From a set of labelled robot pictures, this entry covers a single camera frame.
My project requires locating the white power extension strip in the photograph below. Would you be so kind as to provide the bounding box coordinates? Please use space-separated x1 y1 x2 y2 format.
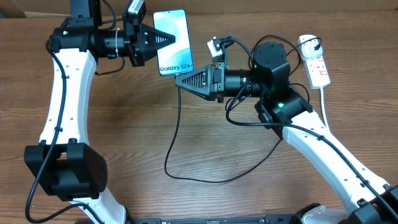
304 56 331 90

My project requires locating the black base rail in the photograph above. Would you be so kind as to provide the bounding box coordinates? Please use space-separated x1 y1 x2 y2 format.
125 215 302 224

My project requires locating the Galaxy smartphone blue screen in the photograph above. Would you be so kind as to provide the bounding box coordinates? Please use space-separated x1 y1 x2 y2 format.
153 9 194 77

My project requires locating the white charger plug adapter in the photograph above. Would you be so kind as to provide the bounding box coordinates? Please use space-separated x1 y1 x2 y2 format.
298 34 323 61

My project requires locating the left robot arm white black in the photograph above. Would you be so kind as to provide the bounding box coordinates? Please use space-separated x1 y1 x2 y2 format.
24 0 175 223

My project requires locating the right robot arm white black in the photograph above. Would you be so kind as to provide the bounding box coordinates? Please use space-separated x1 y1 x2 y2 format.
175 42 397 223

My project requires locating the black USB charging cable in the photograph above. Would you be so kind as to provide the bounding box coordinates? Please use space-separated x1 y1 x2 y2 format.
164 34 323 184

